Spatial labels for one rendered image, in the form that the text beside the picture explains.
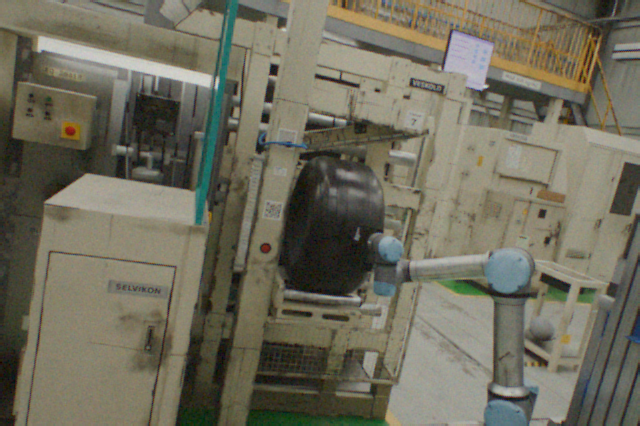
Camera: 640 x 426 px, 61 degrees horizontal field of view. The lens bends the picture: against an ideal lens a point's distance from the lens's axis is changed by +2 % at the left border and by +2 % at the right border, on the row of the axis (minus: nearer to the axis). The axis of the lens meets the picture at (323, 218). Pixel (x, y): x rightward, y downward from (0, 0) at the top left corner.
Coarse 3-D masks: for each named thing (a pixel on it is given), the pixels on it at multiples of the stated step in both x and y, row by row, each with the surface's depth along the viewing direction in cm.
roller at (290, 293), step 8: (288, 288) 217; (288, 296) 216; (296, 296) 217; (304, 296) 218; (312, 296) 218; (320, 296) 219; (328, 296) 220; (336, 296) 222; (344, 296) 223; (352, 296) 224; (344, 304) 223; (352, 304) 223; (360, 304) 224
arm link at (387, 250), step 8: (376, 240) 175; (384, 240) 170; (392, 240) 169; (376, 248) 173; (384, 248) 168; (392, 248) 168; (400, 248) 169; (376, 256) 173; (384, 256) 169; (392, 256) 169; (400, 256) 170
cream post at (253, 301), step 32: (320, 0) 202; (288, 32) 204; (320, 32) 205; (288, 64) 204; (288, 96) 207; (288, 128) 209; (288, 160) 212; (288, 192) 215; (256, 224) 215; (256, 256) 217; (256, 288) 220; (256, 320) 223; (256, 352) 226; (224, 384) 226; (224, 416) 229
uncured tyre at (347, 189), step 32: (320, 160) 218; (320, 192) 205; (352, 192) 206; (288, 224) 246; (320, 224) 201; (352, 224) 203; (288, 256) 238; (320, 256) 203; (352, 256) 205; (320, 288) 217; (352, 288) 217
